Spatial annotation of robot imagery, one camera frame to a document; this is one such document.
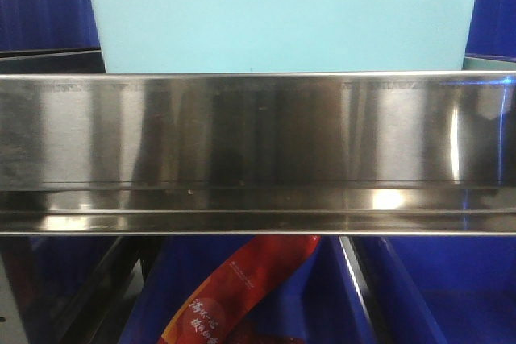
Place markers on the red snack bag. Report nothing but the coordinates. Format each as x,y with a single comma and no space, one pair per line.
235,287

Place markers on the steel shelf divider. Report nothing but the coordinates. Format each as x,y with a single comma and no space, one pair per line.
373,317
78,318

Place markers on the stainless steel shelf rail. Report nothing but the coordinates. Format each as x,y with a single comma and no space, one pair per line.
309,153

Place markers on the dark blue bin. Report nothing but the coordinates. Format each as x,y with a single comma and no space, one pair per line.
28,25
492,30
64,263
318,303
443,289

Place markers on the dark blue bin upper left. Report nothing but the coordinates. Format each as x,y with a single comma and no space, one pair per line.
28,25

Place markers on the light blue plastic bin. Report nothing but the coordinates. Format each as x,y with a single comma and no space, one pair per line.
281,36

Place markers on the steel shelf divider lower right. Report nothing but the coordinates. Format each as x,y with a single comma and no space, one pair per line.
373,317

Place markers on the dark blue bin lower centre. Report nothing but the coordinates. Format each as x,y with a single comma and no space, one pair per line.
318,303

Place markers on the steel shelf divider lower left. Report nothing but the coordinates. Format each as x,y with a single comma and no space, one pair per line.
78,318

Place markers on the dark blue bin lower left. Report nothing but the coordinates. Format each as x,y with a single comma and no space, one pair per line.
64,263

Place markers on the dark blue bin upper right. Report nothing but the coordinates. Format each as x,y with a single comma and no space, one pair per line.
492,30

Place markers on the dark blue bin lower right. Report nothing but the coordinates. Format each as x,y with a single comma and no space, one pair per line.
443,289

